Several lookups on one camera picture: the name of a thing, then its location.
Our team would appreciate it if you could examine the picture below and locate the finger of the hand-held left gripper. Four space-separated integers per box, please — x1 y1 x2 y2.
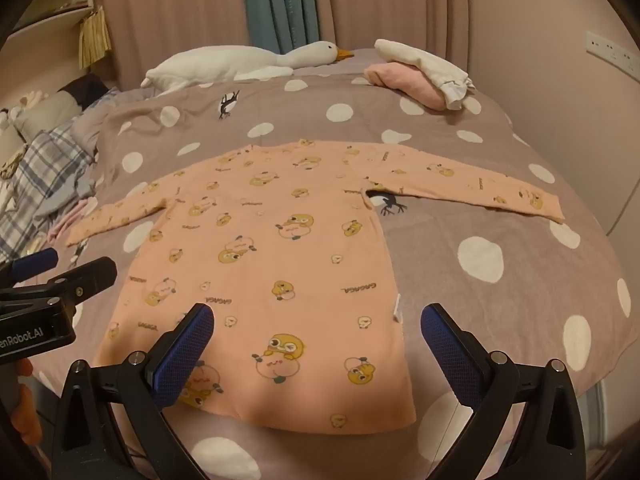
0 256 118 318
0 247 59 286

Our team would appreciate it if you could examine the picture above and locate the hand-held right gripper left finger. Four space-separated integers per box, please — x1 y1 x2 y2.
50 303 216 480

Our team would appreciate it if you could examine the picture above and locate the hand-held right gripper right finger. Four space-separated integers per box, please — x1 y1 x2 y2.
420 303 586 480

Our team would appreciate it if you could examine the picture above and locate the orange duck print shirt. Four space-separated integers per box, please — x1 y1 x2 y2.
65 139 566 435

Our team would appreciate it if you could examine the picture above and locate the person's left hand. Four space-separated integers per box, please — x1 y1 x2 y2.
12 359 45 447

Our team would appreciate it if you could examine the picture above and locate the small pink cloth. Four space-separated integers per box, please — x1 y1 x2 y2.
47 197 98 241

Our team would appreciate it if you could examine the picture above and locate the grey blue cloth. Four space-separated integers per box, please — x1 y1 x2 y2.
37 160 101 221

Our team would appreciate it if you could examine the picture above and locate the plaid cloth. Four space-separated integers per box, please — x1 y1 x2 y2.
0 125 96 261

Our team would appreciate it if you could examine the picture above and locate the brown polka dot blanket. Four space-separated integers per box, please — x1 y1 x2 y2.
30 47 633 480

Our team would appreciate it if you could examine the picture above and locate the beige pillow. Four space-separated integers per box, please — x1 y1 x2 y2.
12 91 83 136

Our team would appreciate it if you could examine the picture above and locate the dark pillow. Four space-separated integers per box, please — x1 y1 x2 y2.
57 74 108 108

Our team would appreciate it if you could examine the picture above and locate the white shelf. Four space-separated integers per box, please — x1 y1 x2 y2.
0 0 106 91

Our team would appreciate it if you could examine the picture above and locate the yellow fringed hanging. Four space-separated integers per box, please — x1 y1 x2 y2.
80 6 112 68

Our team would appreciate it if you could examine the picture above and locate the white goose plush toy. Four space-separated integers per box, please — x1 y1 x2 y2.
140 41 355 93

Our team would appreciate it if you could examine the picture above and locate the pink curtain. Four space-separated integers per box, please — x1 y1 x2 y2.
100 0 471 91

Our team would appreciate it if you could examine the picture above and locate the pink folded cloth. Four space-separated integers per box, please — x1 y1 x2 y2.
363 61 451 110

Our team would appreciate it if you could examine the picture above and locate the white folded cloth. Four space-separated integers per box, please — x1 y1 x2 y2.
374 38 477 111

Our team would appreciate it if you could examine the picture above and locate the blue curtain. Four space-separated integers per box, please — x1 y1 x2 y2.
241 0 323 56

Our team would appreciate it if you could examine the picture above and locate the white wall socket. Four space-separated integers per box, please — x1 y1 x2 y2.
586 30 640 78

